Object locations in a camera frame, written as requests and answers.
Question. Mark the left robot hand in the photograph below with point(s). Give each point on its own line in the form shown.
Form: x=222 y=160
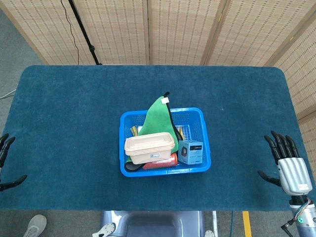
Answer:
x=5 y=145

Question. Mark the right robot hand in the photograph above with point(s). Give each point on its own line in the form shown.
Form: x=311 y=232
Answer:
x=293 y=172

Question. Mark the light blue speaker box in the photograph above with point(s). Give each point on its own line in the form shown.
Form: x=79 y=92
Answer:
x=191 y=153

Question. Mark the white yellow snack package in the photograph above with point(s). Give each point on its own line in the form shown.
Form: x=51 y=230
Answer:
x=134 y=130

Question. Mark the red drink can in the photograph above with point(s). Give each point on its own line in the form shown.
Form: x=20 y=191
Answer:
x=163 y=163

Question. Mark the beige plastic lunch box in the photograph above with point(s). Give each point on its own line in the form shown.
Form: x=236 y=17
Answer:
x=148 y=148

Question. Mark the green cloth black trim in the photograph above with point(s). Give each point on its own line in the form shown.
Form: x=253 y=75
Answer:
x=158 y=118

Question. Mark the white robot base foot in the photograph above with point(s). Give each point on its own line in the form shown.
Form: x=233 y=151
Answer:
x=105 y=229
x=209 y=233

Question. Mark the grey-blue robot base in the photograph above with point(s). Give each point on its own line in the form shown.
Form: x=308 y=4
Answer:
x=153 y=223

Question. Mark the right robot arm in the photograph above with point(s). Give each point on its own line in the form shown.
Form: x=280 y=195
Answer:
x=304 y=217

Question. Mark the blue plastic basket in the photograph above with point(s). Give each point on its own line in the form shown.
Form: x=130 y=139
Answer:
x=200 y=128

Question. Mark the dark blue table mat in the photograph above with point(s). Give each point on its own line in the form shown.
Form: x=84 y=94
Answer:
x=74 y=98

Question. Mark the grey shoe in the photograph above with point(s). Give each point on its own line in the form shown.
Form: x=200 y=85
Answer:
x=35 y=225

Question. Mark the white floor pole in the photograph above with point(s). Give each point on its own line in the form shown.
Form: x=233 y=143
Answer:
x=215 y=223

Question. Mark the black tripod pole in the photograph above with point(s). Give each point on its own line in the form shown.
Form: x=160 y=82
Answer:
x=84 y=32

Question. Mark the bamboo folding screen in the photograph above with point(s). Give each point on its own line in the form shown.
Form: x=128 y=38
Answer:
x=185 y=29

